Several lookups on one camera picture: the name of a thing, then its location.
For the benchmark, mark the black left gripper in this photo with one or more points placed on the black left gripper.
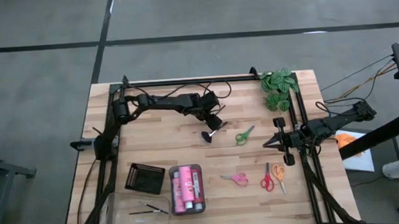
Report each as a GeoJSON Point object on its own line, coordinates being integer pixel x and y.
{"type": "Point", "coordinates": [209, 102]}

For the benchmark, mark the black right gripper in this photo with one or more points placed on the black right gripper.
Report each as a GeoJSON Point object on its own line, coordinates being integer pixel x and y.
{"type": "Point", "coordinates": [291, 139]}

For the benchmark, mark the black fan brush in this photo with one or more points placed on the black fan brush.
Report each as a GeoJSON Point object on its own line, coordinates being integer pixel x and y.
{"type": "Point", "coordinates": [207, 136]}

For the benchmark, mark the green scissors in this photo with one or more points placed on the green scissors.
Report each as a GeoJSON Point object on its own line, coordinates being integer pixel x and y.
{"type": "Point", "coordinates": [241, 139]}

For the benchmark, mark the pink scissors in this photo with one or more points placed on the pink scissors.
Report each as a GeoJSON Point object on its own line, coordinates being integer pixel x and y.
{"type": "Point", "coordinates": [240, 179]}

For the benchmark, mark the pink paint bottle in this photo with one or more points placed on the pink paint bottle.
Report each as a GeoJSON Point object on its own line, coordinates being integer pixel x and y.
{"type": "Point", "coordinates": [186, 182]}
{"type": "Point", "coordinates": [176, 196]}

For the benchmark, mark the red paint bottle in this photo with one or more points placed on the red paint bottle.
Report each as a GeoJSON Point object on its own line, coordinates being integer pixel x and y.
{"type": "Point", "coordinates": [198, 186]}

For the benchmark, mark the thin makeup pencils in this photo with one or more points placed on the thin makeup pencils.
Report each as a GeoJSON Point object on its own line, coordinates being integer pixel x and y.
{"type": "Point", "coordinates": [153, 207]}

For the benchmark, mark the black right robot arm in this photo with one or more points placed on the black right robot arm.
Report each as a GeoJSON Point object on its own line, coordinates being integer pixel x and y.
{"type": "Point", "coordinates": [335, 121]}

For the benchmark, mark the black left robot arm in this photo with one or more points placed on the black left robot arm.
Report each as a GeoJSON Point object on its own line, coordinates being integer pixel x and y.
{"type": "Point", "coordinates": [171, 103]}

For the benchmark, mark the orange scissors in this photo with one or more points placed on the orange scissors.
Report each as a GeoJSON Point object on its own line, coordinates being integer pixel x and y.
{"type": "Point", "coordinates": [278, 172]}

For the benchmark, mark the red scissors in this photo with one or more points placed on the red scissors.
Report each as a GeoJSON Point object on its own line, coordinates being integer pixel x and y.
{"type": "Point", "coordinates": [267, 184]}

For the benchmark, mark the green potted plant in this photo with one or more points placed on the green potted plant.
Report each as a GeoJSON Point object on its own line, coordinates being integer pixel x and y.
{"type": "Point", "coordinates": [277, 84]}

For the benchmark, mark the orange object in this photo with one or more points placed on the orange object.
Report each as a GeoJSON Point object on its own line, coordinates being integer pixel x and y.
{"type": "Point", "coordinates": [347, 140]}

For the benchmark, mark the white paper sheet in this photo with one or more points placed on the white paper sheet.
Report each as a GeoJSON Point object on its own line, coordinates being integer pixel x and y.
{"type": "Point", "coordinates": [362, 161]}

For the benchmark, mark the black mesh basket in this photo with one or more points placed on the black mesh basket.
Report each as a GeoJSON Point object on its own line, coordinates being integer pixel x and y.
{"type": "Point", "coordinates": [144, 179]}

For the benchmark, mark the black slanted beam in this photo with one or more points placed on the black slanted beam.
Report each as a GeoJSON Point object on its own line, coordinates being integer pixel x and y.
{"type": "Point", "coordinates": [378, 136]}

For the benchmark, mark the grey translucent plastic bin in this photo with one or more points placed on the grey translucent plastic bin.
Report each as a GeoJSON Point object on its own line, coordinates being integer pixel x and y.
{"type": "Point", "coordinates": [188, 213]}

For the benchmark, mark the white paper towel roll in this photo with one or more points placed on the white paper towel roll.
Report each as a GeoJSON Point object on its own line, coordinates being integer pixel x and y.
{"type": "Point", "coordinates": [397, 168]}

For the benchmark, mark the grey metal cart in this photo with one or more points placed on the grey metal cart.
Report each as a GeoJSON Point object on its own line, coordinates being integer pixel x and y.
{"type": "Point", "coordinates": [2, 172]}

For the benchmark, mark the black aluminium table frame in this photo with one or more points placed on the black aluminium table frame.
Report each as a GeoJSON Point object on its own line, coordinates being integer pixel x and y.
{"type": "Point", "coordinates": [183, 81]}

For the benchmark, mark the black side bracket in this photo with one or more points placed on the black side bracket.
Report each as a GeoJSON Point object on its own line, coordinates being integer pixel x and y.
{"type": "Point", "coordinates": [80, 145]}

